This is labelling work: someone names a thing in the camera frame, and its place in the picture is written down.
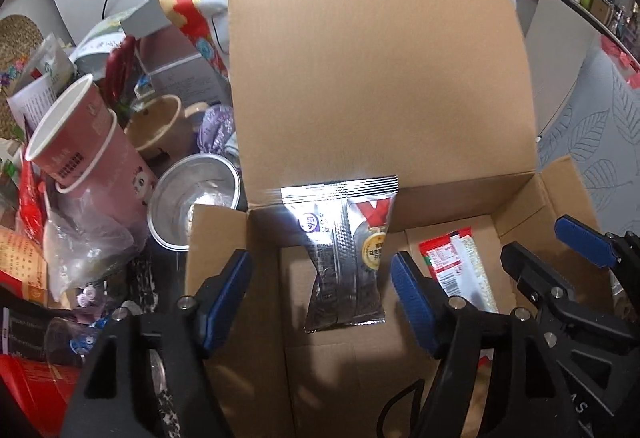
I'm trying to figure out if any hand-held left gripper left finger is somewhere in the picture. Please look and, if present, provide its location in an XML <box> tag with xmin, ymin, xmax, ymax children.
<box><xmin>60</xmin><ymin>249</ymin><xmax>253</xmax><ymax>438</ymax></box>

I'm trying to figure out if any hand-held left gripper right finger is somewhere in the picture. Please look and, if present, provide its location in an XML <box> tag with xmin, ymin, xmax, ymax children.
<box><xmin>390</xmin><ymin>252</ymin><xmax>576</xmax><ymax>438</ymax></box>

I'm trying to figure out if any white cabinet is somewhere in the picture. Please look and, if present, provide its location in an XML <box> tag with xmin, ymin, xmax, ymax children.
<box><xmin>522</xmin><ymin>0</ymin><xmax>606</xmax><ymax>133</ymax></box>

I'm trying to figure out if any large grey leaf-print chair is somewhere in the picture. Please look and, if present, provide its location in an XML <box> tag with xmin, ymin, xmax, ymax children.
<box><xmin>537</xmin><ymin>38</ymin><xmax>640</xmax><ymax>239</ymax></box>

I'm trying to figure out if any red foil packet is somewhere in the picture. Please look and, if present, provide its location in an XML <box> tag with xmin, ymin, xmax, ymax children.
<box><xmin>17</xmin><ymin>163</ymin><xmax>48</xmax><ymax>243</ymax></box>

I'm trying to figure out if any clear plastic bag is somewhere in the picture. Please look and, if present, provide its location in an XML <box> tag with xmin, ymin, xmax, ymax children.
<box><xmin>42</xmin><ymin>188</ymin><xmax>136</xmax><ymax>303</ymax></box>

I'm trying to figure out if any crushed clear plastic bottle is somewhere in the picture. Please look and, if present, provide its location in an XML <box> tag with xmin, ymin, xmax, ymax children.
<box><xmin>46</xmin><ymin>315</ymin><xmax>108</xmax><ymax>366</ymax></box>

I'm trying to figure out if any white printed leaflet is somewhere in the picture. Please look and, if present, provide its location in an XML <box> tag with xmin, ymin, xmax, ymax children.
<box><xmin>7</xmin><ymin>72</ymin><xmax>81</xmax><ymax>131</ymax></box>

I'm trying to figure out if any white and green box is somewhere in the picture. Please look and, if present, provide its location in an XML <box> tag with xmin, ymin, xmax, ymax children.
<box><xmin>75</xmin><ymin>12</ymin><xmax>136</xmax><ymax>66</ymax></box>

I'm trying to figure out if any pale pink box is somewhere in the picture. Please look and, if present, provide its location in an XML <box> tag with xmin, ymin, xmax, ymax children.
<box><xmin>140</xmin><ymin>25</ymin><xmax>228</xmax><ymax>106</ymax></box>

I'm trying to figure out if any red floral snack bag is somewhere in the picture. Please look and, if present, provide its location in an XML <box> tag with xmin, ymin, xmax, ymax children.
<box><xmin>154</xmin><ymin>0</ymin><xmax>233</xmax><ymax>78</ymax></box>

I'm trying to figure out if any black cord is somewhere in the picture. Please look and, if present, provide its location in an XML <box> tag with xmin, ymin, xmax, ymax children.
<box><xmin>377</xmin><ymin>380</ymin><xmax>427</xmax><ymax>438</ymax></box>

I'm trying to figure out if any round woven mat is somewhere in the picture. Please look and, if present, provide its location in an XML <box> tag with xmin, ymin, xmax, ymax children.
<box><xmin>0</xmin><ymin>15</ymin><xmax>46</xmax><ymax>139</ymax></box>

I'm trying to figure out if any pink panda print paper cup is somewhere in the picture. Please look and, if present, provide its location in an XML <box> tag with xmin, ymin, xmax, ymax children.
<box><xmin>55</xmin><ymin>110</ymin><xmax>161</xmax><ymax>243</ymax></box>

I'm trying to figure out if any orange and yellow packet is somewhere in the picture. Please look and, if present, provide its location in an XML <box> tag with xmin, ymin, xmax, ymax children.
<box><xmin>0</xmin><ymin>225</ymin><xmax>51</xmax><ymax>306</ymax></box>

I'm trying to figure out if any brown cardboard box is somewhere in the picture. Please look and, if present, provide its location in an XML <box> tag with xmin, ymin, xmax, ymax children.
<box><xmin>187</xmin><ymin>0</ymin><xmax>603</xmax><ymax>438</ymax></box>

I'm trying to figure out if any silver snack packet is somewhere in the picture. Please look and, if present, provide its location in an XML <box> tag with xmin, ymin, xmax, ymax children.
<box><xmin>280</xmin><ymin>175</ymin><xmax>400</xmax><ymax>333</ymax></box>

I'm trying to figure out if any red and white snack packet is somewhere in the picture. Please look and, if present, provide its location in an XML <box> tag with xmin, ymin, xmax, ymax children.
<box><xmin>419</xmin><ymin>228</ymin><xmax>501</xmax><ymax>313</ymax></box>

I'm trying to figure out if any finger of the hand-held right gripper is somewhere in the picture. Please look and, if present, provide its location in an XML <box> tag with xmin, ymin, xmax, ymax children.
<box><xmin>554</xmin><ymin>214</ymin><xmax>640</xmax><ymax>269</ymax></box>
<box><xmin>500</xmin><ymin>241</ymin><xmax>640</xmax><ymax>355</ymax></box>

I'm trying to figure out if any dark red glossy wrapper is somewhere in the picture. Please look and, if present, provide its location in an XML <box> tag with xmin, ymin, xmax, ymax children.
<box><xmin>105</xmin><ymin>36</ymin><xmax>139</xmax><ymax>104</ymax></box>

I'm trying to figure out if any red plastic container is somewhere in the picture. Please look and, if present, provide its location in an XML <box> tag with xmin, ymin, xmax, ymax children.
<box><xmin>0</xmin><ymin>353</ymin><xmax>76</xmax><ymax>438</ymax></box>

